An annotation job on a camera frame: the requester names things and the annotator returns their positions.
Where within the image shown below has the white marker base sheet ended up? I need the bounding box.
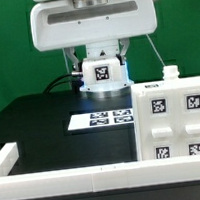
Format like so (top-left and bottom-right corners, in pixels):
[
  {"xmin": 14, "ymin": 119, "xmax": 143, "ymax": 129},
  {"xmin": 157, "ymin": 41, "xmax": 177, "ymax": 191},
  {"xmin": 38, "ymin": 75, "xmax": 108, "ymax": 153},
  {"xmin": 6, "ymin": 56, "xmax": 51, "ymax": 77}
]
[{"xmin": 68, "ymin": 109, "xmax": 134, "ymax": 131}]

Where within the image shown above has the white cabinet door panel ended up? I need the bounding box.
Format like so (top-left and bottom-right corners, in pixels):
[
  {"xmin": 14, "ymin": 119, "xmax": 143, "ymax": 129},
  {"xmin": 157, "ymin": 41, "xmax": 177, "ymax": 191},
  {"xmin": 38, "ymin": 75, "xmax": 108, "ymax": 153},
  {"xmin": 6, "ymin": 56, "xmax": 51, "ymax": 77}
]
[
  {"xmin": 180, "ymin": 90, "xmax": 200, "ymax": 156},
  {"xmin": 143, "ymin": 90, "xmax": 183, "ymax": 161}
]

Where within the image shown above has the white thin cable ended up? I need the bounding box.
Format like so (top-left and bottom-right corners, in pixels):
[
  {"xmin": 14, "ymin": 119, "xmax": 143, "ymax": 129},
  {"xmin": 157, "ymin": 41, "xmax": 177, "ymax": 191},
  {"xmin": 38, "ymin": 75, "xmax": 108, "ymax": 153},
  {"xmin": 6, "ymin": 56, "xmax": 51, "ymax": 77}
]
[{"xmin": 141, "ymin": 0, "xmax": 173, "ymax": 70}]

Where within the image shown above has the white cabinet body box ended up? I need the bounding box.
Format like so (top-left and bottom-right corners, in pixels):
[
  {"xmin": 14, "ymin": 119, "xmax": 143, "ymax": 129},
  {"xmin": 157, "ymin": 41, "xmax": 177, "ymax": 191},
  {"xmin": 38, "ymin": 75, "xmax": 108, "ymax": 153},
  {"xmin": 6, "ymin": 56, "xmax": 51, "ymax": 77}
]
[{"xmin": 131, "ymin": 65, "xmax": 200, "ymax": 161}]

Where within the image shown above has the white small cabinet top block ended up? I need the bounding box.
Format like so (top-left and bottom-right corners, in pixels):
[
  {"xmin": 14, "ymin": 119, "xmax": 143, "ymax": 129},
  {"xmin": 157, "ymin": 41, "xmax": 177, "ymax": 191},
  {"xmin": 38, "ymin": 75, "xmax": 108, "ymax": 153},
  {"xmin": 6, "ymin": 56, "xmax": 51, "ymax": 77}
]
[{"xmin": 82, "ymin": 58, "xmax": 122, "ymax": 86}]

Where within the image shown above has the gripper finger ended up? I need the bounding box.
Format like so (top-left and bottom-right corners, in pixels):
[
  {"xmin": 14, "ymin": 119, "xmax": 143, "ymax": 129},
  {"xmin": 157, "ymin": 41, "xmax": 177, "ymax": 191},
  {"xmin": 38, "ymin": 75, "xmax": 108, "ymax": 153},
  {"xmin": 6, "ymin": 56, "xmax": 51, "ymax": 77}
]
[
  {"xmin": 64, "ymin": 47, "xmax": 81, "ymax": 71},
  {"xmin": 116, "ymin": 37, "xmax": 130, "ymax": 65}
]

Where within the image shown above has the black cable bundle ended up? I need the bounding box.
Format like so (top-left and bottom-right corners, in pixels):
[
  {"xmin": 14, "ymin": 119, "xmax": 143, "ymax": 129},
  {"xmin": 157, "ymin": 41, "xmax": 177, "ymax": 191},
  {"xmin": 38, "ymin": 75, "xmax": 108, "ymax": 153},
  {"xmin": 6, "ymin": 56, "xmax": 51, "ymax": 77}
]
[{"xmin": 40, "ymin": 69, "xmax": 87, "ymax": 94}]

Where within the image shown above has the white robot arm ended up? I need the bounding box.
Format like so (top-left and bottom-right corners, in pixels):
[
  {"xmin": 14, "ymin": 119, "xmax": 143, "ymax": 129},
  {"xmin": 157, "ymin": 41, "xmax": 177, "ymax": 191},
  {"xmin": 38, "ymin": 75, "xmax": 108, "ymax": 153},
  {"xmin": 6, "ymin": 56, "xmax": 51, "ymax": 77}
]
[{"xmin": 30, "ymin": 0, "xmax": 159, "ymax": 98}]

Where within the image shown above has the white U-shaped fence wall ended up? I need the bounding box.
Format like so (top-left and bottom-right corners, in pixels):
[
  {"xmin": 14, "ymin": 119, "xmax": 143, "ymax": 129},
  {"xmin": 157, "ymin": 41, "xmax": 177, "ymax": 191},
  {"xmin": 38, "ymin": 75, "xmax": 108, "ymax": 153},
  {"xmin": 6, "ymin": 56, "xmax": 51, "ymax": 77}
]
[{"xmin": 0, "ymin": 142, "xmax": 200, "ymax": 200}]

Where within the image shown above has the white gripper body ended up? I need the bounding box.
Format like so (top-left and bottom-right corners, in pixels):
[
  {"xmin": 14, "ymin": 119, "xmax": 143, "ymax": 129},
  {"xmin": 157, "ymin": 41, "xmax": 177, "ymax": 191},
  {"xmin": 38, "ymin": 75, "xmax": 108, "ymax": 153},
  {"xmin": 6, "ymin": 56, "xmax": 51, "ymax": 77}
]
[{"xmin": 30, "ymin": 0, "xmax": 157, "ymax": 51}]

